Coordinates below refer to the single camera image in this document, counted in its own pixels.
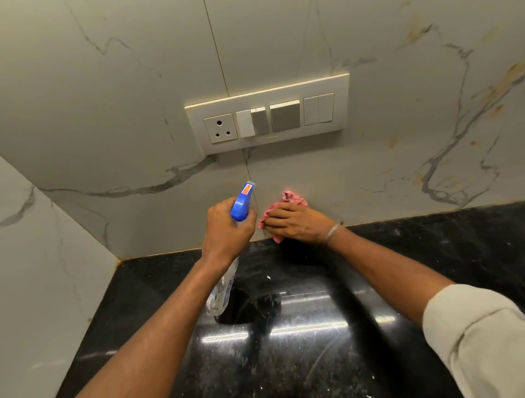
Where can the person's right hand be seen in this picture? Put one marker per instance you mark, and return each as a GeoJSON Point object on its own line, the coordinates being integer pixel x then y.
{"type": "Point", "coordinates": [299, 223]}

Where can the person's left hand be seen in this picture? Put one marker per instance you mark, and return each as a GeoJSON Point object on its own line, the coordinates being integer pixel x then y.
{"type": "Point", "coordinates": [227, 233]}

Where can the pink checked cleaning cloth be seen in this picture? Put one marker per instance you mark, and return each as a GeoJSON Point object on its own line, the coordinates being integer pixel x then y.
{"type": "Point", "coordinates": [293, 197]}

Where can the clear spray bottle blue nozzle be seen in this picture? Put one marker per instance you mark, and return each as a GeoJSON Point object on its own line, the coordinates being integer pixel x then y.
{"type": "Point", "coordinates": [243, 205]}

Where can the person's right forearm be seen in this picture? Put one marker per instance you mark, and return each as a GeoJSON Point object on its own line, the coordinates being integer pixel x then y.
{"type": "Point", "coordinates": [393, 270]}

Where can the person's left forearm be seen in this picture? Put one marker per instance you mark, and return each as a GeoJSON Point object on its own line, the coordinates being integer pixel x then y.
{"type": "Point", "coordinates": [151, 328]}

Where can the silver bangle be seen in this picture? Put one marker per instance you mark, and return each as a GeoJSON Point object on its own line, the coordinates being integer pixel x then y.
{"type": "Point", "coordinates": [333, 233]}

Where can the white shirt sleeve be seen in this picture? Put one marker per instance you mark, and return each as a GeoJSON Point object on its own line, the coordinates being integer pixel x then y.
{"type": "Point", "coordinates": [480, 340]}

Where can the white switch panel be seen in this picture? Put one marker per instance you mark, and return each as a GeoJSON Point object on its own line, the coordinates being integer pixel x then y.
{"type": "Point", "coordinates": [266, 115]}

